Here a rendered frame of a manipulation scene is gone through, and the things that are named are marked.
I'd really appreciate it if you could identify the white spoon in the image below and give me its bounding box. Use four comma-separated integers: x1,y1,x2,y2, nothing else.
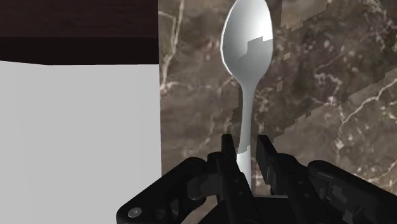
219,0,274,191

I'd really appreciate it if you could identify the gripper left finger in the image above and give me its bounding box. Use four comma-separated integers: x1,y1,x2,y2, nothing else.
116,134,262,224

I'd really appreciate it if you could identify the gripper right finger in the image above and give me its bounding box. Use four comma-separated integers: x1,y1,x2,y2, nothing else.
255,134,397,224

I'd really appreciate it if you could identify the dark wooden cabinet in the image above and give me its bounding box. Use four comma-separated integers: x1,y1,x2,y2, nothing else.
0,0,160,66

